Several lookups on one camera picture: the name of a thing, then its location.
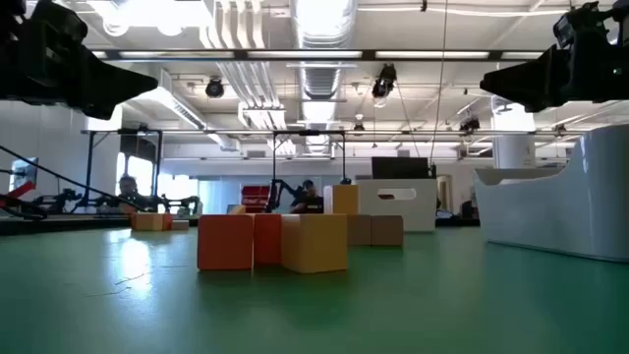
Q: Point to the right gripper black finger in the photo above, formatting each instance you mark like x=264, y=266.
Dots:
x=531, y=83

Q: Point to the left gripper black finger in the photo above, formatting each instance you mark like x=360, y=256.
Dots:
x=108, y=88

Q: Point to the large red wooden block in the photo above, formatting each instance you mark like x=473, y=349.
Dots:
x=225, y=242

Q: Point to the long yellow wooden block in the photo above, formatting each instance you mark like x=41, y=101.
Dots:
x=345, y=199

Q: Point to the tan wooden block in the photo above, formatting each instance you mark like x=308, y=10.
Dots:
x=387, y=230
x=360, y=230
x=180, y=225

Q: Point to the black background robot arm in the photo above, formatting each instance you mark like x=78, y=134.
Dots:
x=64, y=196
x=189, y=201
x=282, y=187

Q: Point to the white round pillar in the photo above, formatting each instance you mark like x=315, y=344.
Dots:
x=513, y=147

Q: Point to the black ceiling spot lamp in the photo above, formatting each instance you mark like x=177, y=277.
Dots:
x=214, y=87
x=384, y=81
x=469, y=124

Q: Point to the computer monitor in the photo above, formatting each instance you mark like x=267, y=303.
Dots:
x=23, y=173

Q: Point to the person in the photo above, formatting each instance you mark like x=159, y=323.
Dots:
x=129, y=187
x=309, y=202

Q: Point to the grey plastic bin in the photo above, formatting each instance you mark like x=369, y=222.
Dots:
x=565, y=211

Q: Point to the light orange wooden block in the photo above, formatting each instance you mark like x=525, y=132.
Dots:
x=147, y=221

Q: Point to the flat tan wooden block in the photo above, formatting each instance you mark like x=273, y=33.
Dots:
x=180, y=225

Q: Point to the black monitor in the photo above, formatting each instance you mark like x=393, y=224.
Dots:
x=400, y=168

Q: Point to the red storage cabinet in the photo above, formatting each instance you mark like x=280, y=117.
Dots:
x=254, y=196

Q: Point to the green table mat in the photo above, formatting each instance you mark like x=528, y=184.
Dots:
x=98, y=305

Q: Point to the small red wooden block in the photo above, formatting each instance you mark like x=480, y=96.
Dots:
x=268, y=240

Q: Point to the yellow wooden cube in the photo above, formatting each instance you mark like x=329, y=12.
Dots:
x=314, y=243

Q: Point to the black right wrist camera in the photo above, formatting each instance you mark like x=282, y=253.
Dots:
x=580, y=27

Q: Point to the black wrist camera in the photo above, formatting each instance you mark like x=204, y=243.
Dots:
x=59, y=22
x=580, y=27

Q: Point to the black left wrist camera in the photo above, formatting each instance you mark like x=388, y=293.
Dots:
x=59, y=22

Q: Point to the black background rig frame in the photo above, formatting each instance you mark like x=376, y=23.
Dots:
x=90, y=167
x=309, y=132

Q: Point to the black overhead light rail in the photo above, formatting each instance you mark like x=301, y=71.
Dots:
x=368, y=54

